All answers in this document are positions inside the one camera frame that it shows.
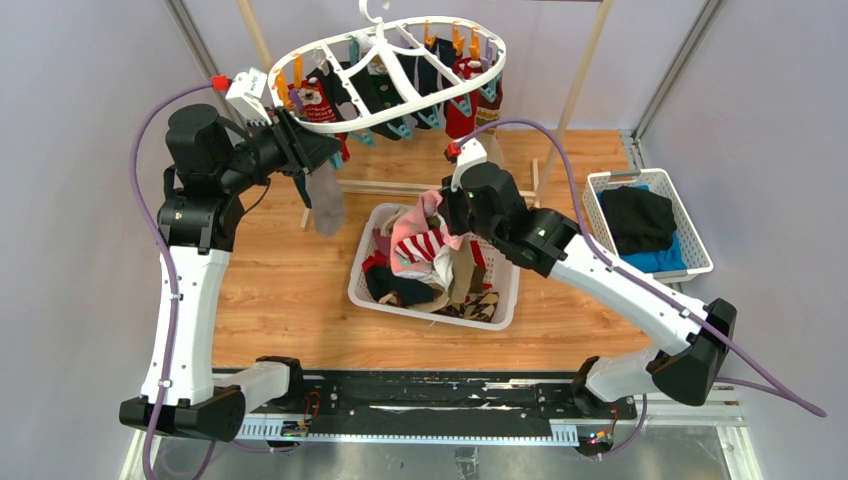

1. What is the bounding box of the tan striped hanging sock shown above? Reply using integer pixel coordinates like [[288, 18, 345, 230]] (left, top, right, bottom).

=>
[[476, 79, 505, 137]]

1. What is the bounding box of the dark teal sock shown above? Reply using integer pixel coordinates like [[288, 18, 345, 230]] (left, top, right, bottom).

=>
[[292, 174, 312, 209]]

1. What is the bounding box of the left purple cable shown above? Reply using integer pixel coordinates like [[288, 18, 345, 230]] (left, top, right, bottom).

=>
[[129, 82, 220, 480]]

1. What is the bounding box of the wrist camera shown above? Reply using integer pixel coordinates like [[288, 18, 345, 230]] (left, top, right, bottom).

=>
[[444, 139, 487, 192], [210, 68, 272, 126]]

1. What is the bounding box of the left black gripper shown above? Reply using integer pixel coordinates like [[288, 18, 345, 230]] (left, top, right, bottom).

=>
[[218, 106, 343, 194]]

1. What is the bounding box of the red patterned sock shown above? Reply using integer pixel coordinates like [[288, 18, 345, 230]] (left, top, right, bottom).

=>
[[289, 72, 342, 124]]

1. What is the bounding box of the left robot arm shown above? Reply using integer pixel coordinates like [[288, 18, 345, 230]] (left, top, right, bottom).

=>
[[119, 104, 341, 442]]

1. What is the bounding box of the black folded garment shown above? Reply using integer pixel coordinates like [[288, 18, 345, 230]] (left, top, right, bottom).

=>
[[598, 186, 677, 255]]

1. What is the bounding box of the pink sock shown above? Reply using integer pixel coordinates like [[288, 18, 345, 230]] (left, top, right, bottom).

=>
[[389, 190, 462, 279]]

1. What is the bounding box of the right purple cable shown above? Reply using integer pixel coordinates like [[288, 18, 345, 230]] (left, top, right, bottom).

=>
[[460, 119, 828, 462]]

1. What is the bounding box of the teal clip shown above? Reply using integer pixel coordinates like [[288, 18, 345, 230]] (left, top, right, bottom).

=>
[[385, 116, 413, 139]]

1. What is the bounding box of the red hanging sock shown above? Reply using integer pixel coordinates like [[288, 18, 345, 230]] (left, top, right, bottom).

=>
[[445, 57, 483, 139]]

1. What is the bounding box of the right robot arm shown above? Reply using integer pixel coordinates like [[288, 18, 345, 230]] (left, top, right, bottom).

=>
[[438, 162, 737, 417]]

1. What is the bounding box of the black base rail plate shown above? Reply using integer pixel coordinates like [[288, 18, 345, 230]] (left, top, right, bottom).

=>
[[238, 370, 637, 446]]

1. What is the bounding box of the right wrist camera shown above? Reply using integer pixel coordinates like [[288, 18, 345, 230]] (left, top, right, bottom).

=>
[[444, 139, 487, 192]]

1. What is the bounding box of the white round clip hanger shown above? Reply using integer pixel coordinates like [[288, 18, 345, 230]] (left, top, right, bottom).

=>
[[259, 1, 507, 134]]

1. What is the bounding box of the red white striped sock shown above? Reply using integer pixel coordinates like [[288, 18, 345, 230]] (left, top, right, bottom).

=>
[[395, 229, 446, 264]]

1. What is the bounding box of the purple cable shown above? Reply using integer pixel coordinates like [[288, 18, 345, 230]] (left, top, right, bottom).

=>
[[460, 119, 828, 462], [129, 82, 220, 480]]

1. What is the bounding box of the blue folded garment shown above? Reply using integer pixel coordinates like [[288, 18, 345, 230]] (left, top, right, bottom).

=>
[[596, 185, 689, 275]]

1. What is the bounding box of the grey sock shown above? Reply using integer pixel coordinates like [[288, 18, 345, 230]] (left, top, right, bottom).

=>
[[306, 163, 346, 237]]

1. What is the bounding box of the white sock laundry basket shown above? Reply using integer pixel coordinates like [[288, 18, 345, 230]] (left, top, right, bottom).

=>
[[348, 203, 520, 331]]

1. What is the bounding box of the wooden drying rack frame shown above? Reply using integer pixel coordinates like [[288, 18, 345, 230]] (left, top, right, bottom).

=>
[[236, 1, 613, 207]]

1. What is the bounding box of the black hanging sock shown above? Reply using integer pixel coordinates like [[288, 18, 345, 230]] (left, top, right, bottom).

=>
[[310, 55, 451, 141]]

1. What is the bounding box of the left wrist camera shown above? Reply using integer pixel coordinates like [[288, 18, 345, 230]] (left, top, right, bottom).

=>
[[210, 68, 272, 126]]

